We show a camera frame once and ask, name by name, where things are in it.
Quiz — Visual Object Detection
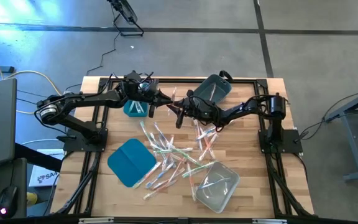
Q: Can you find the black computer mouse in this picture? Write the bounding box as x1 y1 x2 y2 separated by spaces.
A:
0 185 19 219

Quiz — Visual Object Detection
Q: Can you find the small yellow object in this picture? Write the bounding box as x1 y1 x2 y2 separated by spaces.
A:
26 192 39 207

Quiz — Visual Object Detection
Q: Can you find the dark grey plastic bin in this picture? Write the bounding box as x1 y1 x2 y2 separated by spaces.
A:
193 73 232 105

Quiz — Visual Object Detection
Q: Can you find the teal plastic bin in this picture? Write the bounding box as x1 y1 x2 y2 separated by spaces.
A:
123 81 150 118

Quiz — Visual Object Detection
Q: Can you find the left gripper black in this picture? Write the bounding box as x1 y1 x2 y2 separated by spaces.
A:
119 70 173 118

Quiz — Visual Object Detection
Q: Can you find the teal plastic lid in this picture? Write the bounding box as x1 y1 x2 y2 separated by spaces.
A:
107 138 157 188

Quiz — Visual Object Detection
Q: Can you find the dark grey desk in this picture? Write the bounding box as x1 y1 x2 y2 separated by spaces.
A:
0 157 28 221

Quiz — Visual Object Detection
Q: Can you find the cream yellow cable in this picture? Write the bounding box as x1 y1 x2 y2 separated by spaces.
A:
0 50 65 115

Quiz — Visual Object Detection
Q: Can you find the black diagonal beam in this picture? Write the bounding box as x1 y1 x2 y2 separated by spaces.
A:
14 142 63 172

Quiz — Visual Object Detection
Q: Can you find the black table clamp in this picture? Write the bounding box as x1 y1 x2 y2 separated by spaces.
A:
218 70 234 83

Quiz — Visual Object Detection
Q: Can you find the silver aluminium bracket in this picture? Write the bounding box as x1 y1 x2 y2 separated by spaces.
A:
252 218 288 224
78 217 115 224

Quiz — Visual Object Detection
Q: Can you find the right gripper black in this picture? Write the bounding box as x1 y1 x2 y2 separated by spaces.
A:
167 89 226 129

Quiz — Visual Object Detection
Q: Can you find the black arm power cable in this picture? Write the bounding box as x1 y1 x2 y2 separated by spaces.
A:
296 90 358 141

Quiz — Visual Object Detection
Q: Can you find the white cardboard box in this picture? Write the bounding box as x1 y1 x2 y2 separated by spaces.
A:
29 148 65 188

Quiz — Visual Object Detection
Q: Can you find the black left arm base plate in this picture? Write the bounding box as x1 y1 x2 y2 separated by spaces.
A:
63 128 109 153

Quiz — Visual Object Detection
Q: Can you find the black floor cable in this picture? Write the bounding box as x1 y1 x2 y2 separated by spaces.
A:
63 30 119 93

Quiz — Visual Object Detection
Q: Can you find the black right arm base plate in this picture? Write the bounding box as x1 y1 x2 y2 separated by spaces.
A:
258 129 304 154

